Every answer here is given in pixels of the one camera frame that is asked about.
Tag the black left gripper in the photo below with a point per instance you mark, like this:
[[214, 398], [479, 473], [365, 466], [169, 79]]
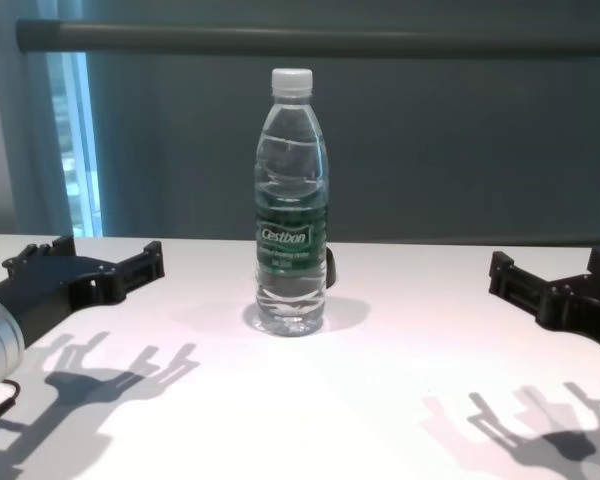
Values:
[[55, 287]]

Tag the grey horizontal rail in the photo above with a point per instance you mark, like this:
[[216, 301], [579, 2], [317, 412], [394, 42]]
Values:
[[280, 39]]

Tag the clear water bottle green label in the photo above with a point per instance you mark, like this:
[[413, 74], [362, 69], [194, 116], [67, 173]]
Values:
[[291, 200]]

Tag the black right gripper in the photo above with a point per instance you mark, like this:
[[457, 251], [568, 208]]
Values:
[[585, 305]]

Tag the black round button green top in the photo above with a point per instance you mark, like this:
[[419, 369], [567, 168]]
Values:
[[332, 270]]

